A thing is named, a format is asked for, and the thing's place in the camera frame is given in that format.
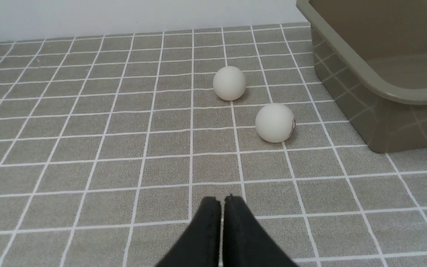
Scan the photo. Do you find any olive green plastic bin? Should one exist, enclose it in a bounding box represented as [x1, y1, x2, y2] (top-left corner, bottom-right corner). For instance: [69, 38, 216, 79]
[296, 0, 427, 153]

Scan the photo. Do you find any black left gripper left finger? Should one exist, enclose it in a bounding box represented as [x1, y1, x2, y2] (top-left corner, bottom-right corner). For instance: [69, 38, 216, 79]
[156, 197, 222, 267]

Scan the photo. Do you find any grey checked tablecloth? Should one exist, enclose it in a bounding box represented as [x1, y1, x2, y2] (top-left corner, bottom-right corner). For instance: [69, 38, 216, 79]
[0, 22, 427, 267]

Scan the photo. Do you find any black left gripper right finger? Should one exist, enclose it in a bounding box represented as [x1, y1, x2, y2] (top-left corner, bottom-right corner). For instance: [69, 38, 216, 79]
[222, 195, 298, 267]

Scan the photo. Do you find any white ping-pong ball with logo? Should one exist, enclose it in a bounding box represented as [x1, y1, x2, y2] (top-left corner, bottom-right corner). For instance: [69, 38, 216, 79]
[255, 103, 295, 143]

